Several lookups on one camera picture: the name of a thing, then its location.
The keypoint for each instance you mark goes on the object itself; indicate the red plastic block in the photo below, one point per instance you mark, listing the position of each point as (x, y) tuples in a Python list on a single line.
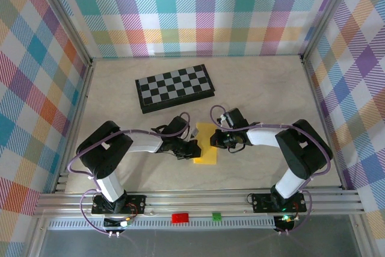
[(180, 218)]

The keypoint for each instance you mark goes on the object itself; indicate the aluminium side rail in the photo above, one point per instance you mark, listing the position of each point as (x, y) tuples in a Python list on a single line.
[(318, 103), (79, 103)]

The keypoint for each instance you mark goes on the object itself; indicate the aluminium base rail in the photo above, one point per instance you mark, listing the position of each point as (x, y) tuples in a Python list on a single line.
[(195, 201)]

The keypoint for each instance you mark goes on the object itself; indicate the black and grey chessboard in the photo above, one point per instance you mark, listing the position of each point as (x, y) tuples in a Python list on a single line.
[(174, 87)]

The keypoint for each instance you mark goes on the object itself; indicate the grey metal panel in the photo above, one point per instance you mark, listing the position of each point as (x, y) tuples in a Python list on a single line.
[(195, 245)]

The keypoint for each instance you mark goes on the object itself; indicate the small black control board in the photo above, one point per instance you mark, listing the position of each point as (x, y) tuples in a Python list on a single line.
[(284, 222), (112, 222)]

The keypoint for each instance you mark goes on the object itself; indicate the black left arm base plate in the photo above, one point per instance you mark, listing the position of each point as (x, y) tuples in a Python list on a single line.
[(138, 201)]

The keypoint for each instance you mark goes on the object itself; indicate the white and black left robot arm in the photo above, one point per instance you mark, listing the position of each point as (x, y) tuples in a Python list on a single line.
[(144, 144)]

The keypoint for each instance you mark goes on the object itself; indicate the green plastic block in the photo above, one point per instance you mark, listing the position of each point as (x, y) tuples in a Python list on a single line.
[(216, 216)]

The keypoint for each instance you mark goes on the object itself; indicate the yellow paper sheet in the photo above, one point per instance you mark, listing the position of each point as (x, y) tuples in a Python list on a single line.
[(207, 156)]

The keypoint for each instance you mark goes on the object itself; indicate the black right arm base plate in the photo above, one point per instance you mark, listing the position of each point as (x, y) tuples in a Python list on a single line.
[(261, 203)]

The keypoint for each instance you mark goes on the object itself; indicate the aluminium frame post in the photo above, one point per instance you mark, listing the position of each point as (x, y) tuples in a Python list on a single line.
[(65, 17), (328, 13)]

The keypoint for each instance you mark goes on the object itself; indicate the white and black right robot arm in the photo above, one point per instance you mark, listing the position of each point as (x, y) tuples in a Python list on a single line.
[(264, 136)]

